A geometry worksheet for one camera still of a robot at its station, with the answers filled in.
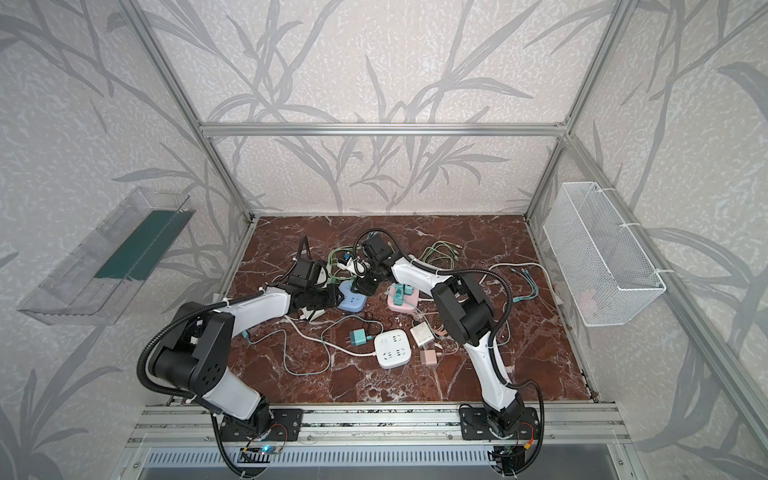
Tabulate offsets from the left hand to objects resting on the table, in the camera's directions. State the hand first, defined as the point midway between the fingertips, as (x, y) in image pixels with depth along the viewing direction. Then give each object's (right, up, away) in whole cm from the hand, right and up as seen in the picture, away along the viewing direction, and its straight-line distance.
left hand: (345, 288), depth 94 cm
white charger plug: (+24, -12, -8) cm, 28 cm away
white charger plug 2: (-9, -6, -11) cm, 15 cm away
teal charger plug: (+5, -13, -7) cm, 16 cm away
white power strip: (+15, -16, -10) cm, 24 cm away
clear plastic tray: (-49, +5, -29) cm, 57 cm away
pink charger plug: (+25, -18, -11) cm, 33 cm away
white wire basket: (+61, +8, -33) cm, 70 cm away
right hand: (+3, +4, +3) cm, 6 cm away
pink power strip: (+18, -4, -2) cm, 19 cm away
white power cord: (-4, -15, -7) cm, 17 cm away
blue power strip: (+2, -4, 0) cm, 5 cm away
